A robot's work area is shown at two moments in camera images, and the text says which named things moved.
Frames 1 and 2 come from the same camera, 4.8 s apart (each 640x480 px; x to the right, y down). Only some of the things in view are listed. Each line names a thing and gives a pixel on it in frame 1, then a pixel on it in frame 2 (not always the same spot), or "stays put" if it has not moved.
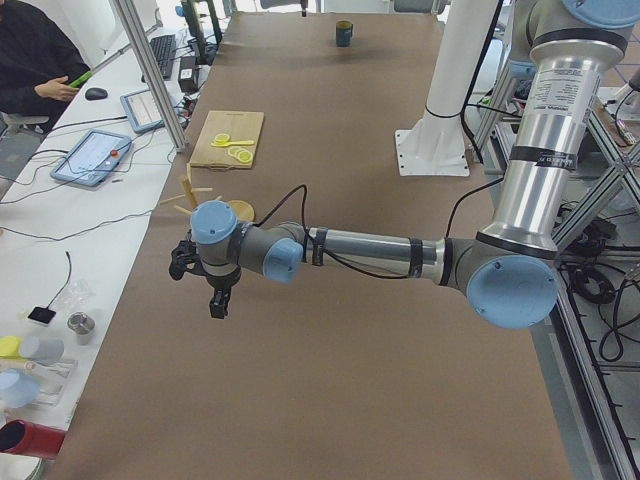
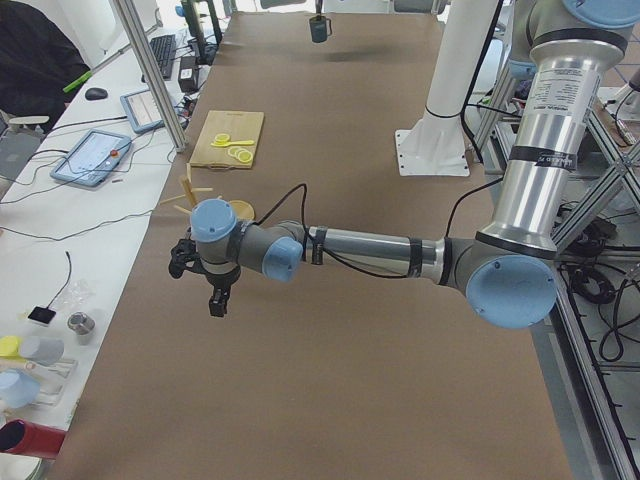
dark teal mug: x=343 y=33 -> x=318 y=28
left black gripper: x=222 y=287 stays put
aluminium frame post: x=169 y=116 stays put
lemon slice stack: x=242 y=155 stays put
